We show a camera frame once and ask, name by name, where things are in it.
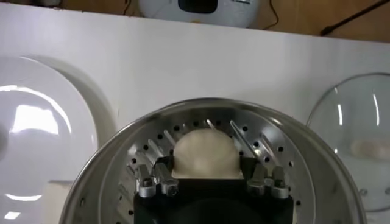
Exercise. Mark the white steamed baozi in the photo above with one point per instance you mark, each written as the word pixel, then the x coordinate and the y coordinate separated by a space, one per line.
pixel 207 152

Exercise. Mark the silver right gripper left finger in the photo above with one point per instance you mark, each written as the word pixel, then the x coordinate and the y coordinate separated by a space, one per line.
pixel 166 179

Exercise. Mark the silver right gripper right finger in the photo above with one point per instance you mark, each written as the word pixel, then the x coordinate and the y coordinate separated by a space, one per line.
pixel 257 179

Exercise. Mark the stainless steel steamer tray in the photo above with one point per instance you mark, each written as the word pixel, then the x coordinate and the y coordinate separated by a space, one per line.
pixel 317 170

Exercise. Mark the white round plate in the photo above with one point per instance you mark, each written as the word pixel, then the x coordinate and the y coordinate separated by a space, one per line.
pixel 39 137

